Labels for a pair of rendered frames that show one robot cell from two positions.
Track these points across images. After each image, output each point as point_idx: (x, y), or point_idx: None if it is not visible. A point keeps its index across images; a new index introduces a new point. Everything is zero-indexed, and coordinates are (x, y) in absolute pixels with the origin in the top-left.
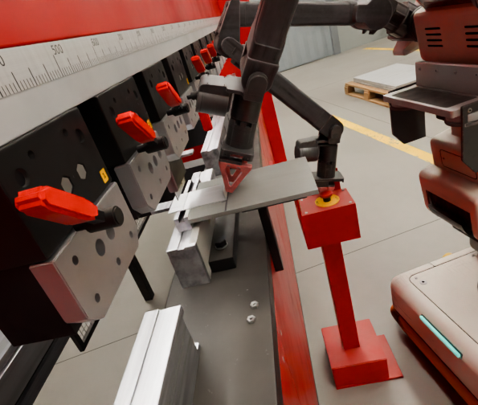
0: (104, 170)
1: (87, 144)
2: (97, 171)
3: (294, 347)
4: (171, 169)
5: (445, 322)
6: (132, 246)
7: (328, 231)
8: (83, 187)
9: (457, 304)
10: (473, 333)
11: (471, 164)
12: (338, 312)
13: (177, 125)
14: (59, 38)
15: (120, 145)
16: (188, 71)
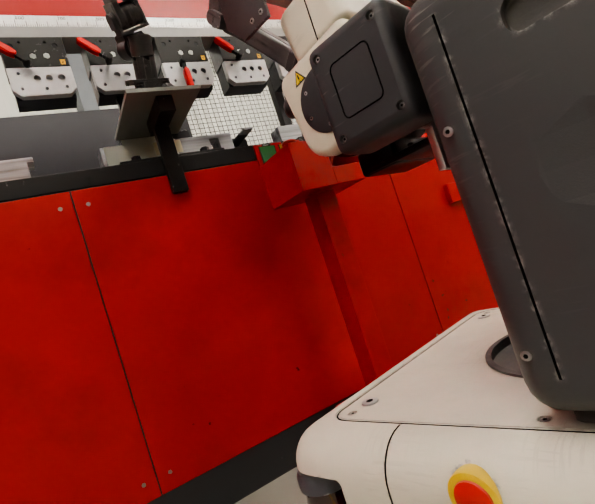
0: None
1: None
2: None
3: (167, 268)
4: (120, 105)
5: (413, 353)
6: None
7: (279, 183)
8: None
9: (465, 338)
10: (411, 365)
11: (236, 31)
12: (346, 324)
13: (123, 74)
14: None
15: (4, 59)
16: (220, 52)
